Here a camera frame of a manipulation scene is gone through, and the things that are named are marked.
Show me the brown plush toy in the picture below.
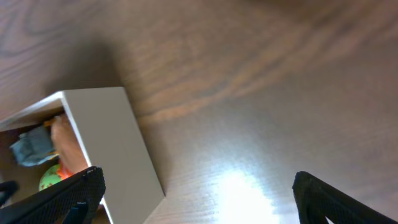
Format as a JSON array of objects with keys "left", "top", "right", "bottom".
[{"left": 51, "top": 114, "right": 88, "bottom": 174}]

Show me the white cardboard box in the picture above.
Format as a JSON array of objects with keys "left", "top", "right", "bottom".
[{"left": 1, "top": 87, "right": 165, "bottom": 223}]

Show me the green ball with red numbers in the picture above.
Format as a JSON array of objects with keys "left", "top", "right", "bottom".
[{"left": 39, "top": 164, "right": 62, "bottom": 191}]

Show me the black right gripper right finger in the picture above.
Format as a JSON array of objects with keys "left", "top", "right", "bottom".
[{"left": 292, "top": 171, "right": 397, "bottom": 224}]

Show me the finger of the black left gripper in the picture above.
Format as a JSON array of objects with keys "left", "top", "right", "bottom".
[{"left": 0, "top": 180, "right": 19, "bottom": 206}]

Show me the orange ribbed round toy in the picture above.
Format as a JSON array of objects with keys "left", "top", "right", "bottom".
[{"left": 57, "top": 159, "right": 74, "bottom": 180}]

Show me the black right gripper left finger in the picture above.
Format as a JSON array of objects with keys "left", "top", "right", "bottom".
[{"left": 1, "top": 166, "right": 106, "bottom": 224}]

